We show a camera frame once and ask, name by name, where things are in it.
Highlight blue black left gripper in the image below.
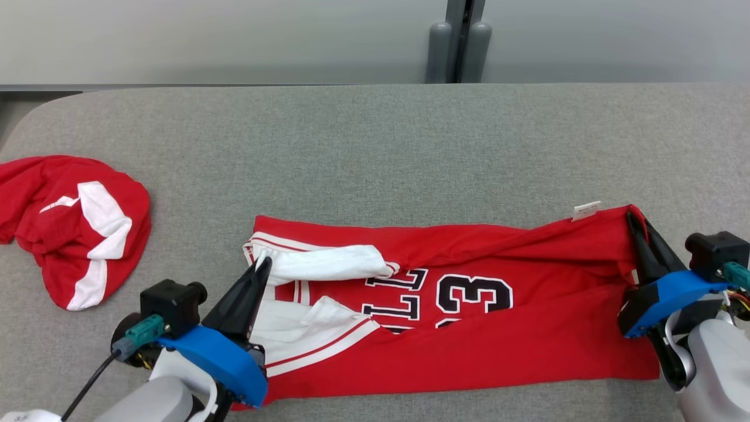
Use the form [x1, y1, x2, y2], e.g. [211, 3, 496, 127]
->
[156, 257, 274, 409]

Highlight red white basketball jersey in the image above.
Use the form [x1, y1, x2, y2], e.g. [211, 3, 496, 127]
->
[231, 203, 662, 411]

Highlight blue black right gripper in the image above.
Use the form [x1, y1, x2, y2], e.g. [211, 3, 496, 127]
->
[618, 210, 734, 339]

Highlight teal camera connector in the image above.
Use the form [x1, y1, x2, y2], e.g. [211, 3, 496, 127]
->
[111, 314, 166, 362]
[723, 262, 750, 292]

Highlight red shorts with white stripe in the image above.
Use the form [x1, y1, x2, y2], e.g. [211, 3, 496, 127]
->
[0, 155, 152, 311]

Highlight grey partition post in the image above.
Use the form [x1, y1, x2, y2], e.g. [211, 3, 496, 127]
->
[426, 0, 493, 84]

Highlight teal right camera connector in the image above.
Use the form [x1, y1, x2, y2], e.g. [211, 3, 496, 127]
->
[723, 262, 750, 292]

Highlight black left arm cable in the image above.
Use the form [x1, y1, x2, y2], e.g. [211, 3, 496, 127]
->
[60, 350, 121, 422]

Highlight teal left camera connector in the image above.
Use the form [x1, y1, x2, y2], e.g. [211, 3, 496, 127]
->
[111, 314, 166, 362]

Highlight white paper cable label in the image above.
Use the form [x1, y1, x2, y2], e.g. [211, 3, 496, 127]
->
[0, 409, 63, 422]

